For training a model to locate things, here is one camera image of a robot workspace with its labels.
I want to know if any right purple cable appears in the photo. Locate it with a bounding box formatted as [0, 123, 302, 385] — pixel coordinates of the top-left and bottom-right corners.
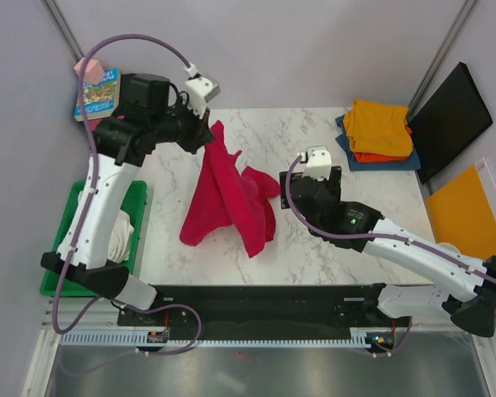
[284, 153, 496, 359]

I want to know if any orange folder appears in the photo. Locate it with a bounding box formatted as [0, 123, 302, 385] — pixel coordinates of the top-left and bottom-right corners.
[427, 165, 496, 259]

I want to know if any green plastic tray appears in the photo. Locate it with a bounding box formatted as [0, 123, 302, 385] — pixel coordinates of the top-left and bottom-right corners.
[52, 180, 147, 274]

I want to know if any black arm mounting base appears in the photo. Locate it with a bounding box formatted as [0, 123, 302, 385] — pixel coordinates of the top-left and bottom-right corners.
[117, 285, 409, 339]

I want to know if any colourful paperback book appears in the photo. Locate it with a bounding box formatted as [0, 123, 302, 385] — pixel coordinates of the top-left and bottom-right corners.
[83, 69, 121, 121]

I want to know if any white crumpled cloth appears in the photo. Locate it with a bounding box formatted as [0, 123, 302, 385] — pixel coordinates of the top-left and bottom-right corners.
[73, 199, 135, 267]

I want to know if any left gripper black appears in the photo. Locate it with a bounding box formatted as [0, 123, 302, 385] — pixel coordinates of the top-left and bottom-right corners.
[150, 95, 213, 155]

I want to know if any pale yellow mug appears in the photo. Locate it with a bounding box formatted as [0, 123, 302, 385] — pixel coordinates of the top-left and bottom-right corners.
[438, 242, 460, 254]

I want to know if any white slotted cable duct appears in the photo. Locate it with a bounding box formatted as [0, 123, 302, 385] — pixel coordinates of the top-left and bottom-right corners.
[60, 330, 379, 348]

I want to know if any pink cube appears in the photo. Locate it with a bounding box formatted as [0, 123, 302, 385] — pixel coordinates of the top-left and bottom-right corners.
[83, 60, 105, 85]

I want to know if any purple cable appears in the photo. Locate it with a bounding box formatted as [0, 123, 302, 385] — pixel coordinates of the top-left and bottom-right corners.
[284, 153, 496, 359]
[50, 34, 203, 376]

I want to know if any crimson red t-shirt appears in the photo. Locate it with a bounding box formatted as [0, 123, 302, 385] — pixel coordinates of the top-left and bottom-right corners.
[179, 121, 280, 258]

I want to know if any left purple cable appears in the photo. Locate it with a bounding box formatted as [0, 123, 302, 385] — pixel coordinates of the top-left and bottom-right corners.
[50, 34, 203, 376]

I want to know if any black pink mini drawer unit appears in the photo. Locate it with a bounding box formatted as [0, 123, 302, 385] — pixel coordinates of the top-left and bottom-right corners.
[84, 117, 112, 132]

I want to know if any black flat board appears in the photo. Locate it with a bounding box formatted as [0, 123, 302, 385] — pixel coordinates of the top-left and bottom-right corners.
[409, 62, 493, 184]

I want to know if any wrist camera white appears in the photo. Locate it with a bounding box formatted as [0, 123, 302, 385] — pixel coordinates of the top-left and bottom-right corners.
[300, 146, 332, 181]
[184, 74, 221, 119]

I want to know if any mustard yellow folded t-shirt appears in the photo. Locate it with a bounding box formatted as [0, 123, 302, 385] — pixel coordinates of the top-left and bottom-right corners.
[344, 98, 413, 156]

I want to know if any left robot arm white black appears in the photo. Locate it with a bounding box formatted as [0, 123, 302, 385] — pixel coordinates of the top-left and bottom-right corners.
[41, 74, 220, 325]

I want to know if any blue folded t-shirt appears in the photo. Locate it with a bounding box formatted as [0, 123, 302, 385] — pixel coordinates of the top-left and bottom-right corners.
[335, 116, 421, 172]

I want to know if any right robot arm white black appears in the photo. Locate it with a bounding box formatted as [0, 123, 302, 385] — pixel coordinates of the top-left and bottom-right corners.
[279, 166, 496, 337]

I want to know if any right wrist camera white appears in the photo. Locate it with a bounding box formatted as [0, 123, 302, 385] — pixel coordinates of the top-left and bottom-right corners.
[300, 146, 332, 181]

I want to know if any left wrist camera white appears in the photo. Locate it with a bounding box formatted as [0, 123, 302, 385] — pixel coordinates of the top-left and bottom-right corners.
[184, 74, 221, 119]

